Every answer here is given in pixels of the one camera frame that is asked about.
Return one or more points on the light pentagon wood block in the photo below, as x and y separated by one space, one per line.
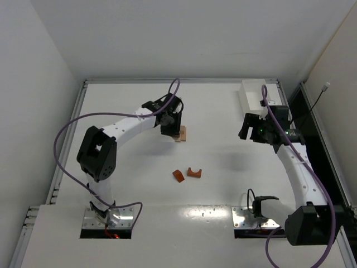
182 129

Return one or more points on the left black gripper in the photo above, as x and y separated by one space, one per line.
171 130

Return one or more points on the white perforated box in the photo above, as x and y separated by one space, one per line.
250 95

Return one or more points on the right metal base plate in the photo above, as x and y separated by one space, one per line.
245 220

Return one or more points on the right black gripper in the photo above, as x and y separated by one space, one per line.
253 127

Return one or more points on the dark red wedge block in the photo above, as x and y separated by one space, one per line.
178 175

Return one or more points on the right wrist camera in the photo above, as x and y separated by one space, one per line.
281 114

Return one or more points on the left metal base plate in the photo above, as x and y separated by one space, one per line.
116 219

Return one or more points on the metal base plate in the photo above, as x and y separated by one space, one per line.
245 220
116 219

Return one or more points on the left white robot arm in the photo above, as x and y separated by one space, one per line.
97 155

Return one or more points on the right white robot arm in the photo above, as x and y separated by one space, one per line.
314 220

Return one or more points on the dark red arch block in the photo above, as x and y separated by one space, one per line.
194 174

